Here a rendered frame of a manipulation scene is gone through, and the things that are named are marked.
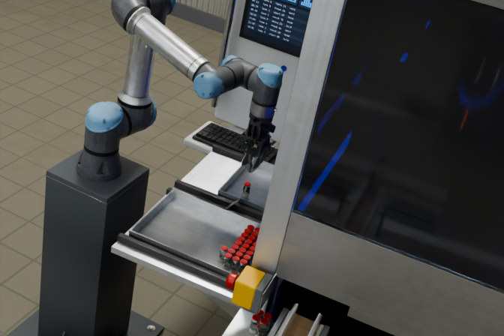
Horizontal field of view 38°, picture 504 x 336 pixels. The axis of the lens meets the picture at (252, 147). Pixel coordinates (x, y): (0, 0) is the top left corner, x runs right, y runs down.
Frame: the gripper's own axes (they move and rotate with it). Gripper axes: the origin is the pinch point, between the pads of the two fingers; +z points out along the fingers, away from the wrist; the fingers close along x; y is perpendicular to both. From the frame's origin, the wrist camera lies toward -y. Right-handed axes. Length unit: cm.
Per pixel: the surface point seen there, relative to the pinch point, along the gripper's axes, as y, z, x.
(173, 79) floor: -231, 99, -134
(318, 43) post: 49, -64, 22
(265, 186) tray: -8.6, 10.2, 3.4
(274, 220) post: 49, -19, 22
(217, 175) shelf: -4.5, 10.5, -12.2
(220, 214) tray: 16.5, 9.1, -1.8
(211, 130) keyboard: -40, 16, -30
